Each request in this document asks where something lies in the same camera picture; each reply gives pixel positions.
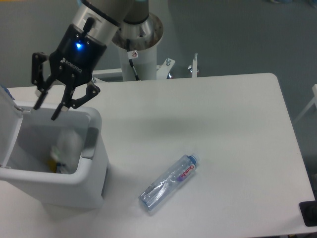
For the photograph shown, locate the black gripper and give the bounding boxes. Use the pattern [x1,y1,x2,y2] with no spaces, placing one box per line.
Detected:
[31,23,106,120]

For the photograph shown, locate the white green wrapper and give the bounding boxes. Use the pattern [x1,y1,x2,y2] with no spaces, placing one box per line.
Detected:
[50,129,83,174]

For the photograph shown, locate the clear plastic water bottle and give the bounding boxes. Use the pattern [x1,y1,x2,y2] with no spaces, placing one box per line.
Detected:
[138,154,200,212]

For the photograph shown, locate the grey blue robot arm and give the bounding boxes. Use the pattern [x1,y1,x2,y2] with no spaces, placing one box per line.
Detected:
[31,0,149,120]

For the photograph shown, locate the white trash can lid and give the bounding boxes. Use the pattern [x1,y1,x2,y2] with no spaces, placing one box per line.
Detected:
[0,87,31,167]

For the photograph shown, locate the white plastic trash can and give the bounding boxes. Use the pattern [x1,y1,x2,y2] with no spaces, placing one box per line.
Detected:
[0,100,108,208]

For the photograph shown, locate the yellow trash in bin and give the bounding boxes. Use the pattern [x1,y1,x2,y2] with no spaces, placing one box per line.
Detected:
[47,159,57,173]

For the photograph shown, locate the white furniture leg right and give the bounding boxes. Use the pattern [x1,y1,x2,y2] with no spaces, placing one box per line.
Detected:
[293,84,317,124]

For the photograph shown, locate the black device at table edge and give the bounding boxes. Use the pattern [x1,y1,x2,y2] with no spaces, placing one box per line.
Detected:
[299,200,317,227]

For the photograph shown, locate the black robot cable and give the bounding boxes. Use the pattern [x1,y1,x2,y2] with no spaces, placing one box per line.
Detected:
[126,38,141,81]

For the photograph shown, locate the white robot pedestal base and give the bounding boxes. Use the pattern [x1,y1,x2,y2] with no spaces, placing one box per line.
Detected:
[85,13,200,84]

